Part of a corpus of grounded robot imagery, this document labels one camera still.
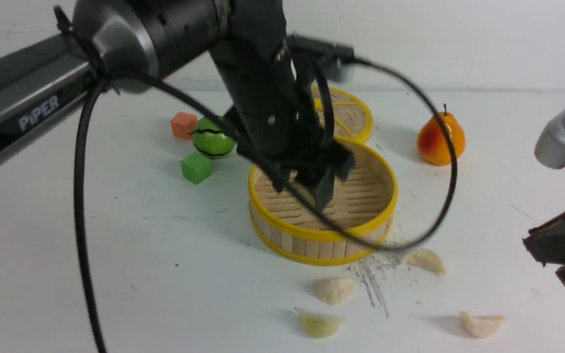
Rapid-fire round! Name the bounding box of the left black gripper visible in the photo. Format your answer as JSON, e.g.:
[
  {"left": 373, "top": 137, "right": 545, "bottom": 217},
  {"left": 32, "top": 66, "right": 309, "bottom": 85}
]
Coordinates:
[{"left": 210, "top": 32, "right": 355, "bottom": 212}]

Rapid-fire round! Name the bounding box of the white dumpling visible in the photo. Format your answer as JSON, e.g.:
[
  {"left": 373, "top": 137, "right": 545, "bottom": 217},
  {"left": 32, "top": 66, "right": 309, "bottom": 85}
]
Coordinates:
[
  {"left": 459, "top": 311, "right": 505, "bottom": 339},
  {"left": 312, "top": 277, "right": 358, "bottom": 305},
  {"left": 400, "top": 249, "right": 447, "bottom": 277}
]

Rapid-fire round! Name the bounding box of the green-filled dumpling front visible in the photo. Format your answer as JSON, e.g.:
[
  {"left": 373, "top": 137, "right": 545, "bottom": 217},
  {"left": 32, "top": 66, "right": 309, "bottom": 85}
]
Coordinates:
[{"left": 295, "top": 308, "right": 344, "bottom": 339}]

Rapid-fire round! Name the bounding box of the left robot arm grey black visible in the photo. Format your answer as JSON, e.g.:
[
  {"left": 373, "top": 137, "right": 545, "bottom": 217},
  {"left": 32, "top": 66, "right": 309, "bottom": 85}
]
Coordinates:
[{"left": 0, "top": 0, "right": 354, "bottom": 210}]

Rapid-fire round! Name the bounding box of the bamboo steamer tray yellow rim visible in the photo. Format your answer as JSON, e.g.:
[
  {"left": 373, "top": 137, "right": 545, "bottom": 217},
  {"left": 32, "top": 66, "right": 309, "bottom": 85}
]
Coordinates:
[{"left": 248, "top": 138, "right": 398, "bottom": 266}]

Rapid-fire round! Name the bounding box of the woven bamboo steamer lid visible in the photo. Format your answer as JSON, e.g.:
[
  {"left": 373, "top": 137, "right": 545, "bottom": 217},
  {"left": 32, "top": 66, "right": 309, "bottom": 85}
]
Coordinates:
[{"left": 330, "top": 88, "right": 374, "bottom": 144}]

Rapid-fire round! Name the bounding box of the green toy watermelon ball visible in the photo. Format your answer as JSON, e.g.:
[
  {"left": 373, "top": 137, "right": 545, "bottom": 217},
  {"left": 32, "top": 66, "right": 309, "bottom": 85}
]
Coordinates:
[{"left": 190, "top": 118, "right": 236, "bottom": 159}]

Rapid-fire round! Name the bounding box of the green foam cube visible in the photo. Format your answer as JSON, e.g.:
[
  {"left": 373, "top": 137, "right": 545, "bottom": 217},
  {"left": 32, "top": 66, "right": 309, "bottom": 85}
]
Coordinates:
[{"left": 180, "top": 152, "right": 212, "bottom": 185}]

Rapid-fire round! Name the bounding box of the orange foam cube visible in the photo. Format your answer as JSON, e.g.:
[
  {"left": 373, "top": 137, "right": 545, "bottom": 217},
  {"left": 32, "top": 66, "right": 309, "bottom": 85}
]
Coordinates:
[{"left": 170, "top": 111, "right": 198, "bottom": 141}]

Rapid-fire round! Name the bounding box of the orange toy pear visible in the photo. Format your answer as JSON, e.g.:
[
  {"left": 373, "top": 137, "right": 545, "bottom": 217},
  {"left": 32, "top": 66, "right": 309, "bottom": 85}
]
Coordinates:
[{"left": 417, "top": 103, "right": 466, "bottom": 167}]

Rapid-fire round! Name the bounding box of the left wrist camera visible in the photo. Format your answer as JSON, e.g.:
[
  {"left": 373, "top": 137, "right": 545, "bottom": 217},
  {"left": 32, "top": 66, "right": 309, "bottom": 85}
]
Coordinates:
[{"left": 286, "top": 34, "right": 355, "bottom": 83}]

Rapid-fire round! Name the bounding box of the black left camera cable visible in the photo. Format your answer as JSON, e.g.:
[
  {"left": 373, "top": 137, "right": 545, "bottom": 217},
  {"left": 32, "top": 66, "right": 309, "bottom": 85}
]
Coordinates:
[{"left": 53, "top": 5, "right": 459, "bottom": 353}]

